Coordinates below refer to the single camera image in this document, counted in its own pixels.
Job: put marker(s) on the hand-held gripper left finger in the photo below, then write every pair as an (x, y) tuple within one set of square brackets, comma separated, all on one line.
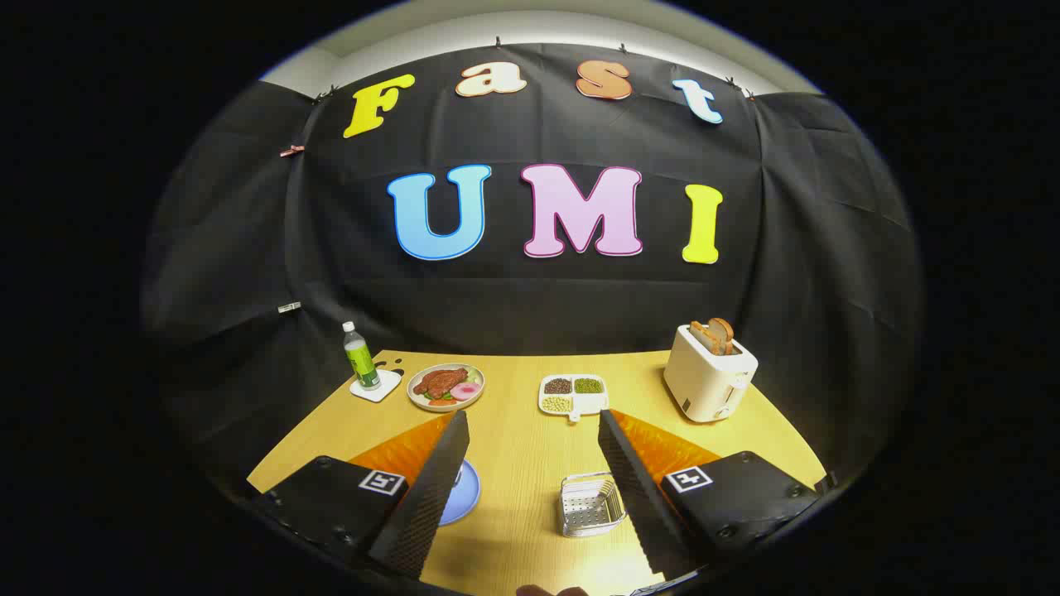
[(431, 497)]

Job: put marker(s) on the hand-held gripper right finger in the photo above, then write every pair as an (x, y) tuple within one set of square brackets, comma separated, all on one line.
[(638, 497)]

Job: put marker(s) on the blue round plate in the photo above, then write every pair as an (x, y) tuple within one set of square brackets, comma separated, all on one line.
[(464, 501)]

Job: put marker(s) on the perforated metal basket tray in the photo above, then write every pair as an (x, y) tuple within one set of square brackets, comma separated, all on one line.
[(590, 507)]

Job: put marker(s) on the beige round food plate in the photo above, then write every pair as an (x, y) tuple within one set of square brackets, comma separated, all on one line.
[(431, 401)]

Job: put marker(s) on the white divided dish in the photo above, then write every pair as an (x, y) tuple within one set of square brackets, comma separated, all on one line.
[(590, 404)]

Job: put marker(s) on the pink round food slice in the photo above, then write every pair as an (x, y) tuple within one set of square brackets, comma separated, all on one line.
[(465, 391)]

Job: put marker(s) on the brown meat piece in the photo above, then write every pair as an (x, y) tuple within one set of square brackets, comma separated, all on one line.
[(440, 381)]

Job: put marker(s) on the white square coaster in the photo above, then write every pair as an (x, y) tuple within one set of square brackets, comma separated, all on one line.
[(383, 391)]

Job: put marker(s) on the green beans portion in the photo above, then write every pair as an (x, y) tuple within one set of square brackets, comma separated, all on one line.
[(588, 385)]

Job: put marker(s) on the pale soy beans portion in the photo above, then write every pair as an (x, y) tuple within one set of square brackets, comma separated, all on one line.
[(556, 403)]

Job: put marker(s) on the cream white toaster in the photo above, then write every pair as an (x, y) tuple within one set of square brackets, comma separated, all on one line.
[(704, 385)]

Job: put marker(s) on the dark red beans portion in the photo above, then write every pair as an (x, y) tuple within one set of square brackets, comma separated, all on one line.
[(557, 386)]

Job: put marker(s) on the green label plastic bottle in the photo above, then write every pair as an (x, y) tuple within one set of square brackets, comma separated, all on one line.
[(361, 358)]

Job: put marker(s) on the brown toast slice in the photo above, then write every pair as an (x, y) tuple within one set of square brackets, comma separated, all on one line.
[(704, 338), (724, 331)]

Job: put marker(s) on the pink clip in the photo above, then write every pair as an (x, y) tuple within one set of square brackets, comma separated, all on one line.
[(291, 151)]

